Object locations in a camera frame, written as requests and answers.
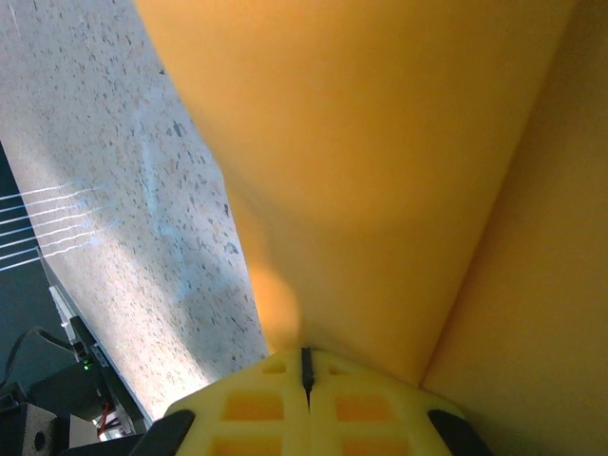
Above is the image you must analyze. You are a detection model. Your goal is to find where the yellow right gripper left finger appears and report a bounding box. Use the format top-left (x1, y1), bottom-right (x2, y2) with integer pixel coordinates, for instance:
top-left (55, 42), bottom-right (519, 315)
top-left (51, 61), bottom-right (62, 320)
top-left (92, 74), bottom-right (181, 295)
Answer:
top-left (136, 346), bottom-right (311, 456)

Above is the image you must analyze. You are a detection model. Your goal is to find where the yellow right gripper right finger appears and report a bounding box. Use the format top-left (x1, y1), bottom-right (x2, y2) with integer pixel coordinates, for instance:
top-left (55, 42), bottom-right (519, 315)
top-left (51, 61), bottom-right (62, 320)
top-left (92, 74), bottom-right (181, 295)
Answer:
top-left (307, 347), bottom-right (496, 456)

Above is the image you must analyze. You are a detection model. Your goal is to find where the orange cloth piece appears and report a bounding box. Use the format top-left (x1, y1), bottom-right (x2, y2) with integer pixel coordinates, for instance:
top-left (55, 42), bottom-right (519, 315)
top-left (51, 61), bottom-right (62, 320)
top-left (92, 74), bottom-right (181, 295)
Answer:
top-left (134, 0), bottom-right (608, 389)

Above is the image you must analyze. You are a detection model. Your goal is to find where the connector with green LED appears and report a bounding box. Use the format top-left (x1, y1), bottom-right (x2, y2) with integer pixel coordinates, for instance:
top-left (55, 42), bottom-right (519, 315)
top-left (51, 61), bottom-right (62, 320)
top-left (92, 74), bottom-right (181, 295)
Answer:
top-left (69, 316), bottom-right (108, 376)

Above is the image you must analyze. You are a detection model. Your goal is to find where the thin black cable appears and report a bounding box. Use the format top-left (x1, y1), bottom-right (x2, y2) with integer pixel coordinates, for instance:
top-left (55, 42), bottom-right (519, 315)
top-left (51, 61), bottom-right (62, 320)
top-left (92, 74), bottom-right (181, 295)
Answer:
top-left (0, 326), bottom-right (77, 381)

